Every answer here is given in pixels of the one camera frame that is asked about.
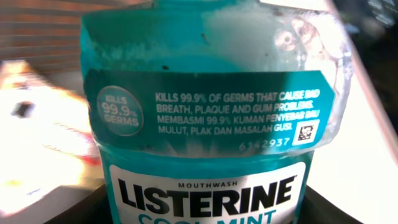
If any yellow snack bag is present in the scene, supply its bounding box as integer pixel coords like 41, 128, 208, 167
1, 60, 103, 217

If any blue Listerine mouthwash bottle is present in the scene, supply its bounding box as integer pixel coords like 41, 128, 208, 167
80, 1, 353, 224

